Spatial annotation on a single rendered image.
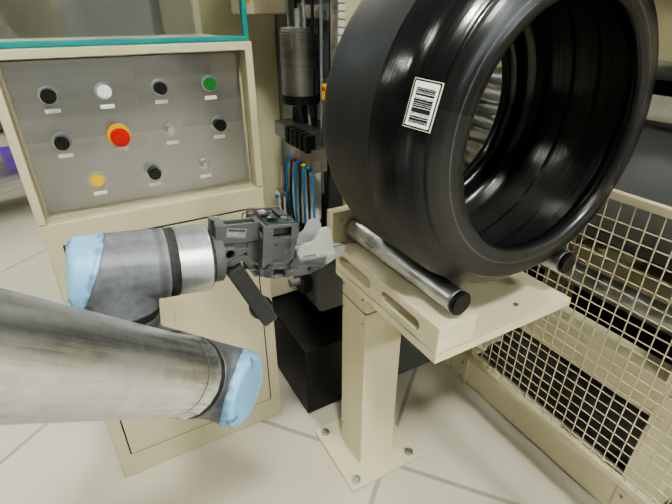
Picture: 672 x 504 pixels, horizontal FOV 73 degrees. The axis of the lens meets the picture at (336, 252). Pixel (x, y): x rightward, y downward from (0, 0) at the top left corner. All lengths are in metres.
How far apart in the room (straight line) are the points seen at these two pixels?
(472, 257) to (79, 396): 0.57
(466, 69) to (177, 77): 0.79
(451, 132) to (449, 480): 1.27
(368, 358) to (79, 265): 0.92
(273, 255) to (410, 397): 1.33
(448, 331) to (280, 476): 0.98
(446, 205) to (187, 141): 0.78
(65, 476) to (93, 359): 1.50
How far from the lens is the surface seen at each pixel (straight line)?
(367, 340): 1.27
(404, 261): 0.87
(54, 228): 1.24
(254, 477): 1.66
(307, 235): 0.70
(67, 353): 0.35
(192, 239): 0.59
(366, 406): 1.46
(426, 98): 0.60
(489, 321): 0.94
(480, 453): 1.76
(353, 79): 0.70
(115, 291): 0.58
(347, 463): 1.65
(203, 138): 1.26
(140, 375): 0.41
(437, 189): 0.63
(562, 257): 0.98
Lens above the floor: 1.34
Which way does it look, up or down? 28 degrees down
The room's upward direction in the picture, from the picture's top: straight up
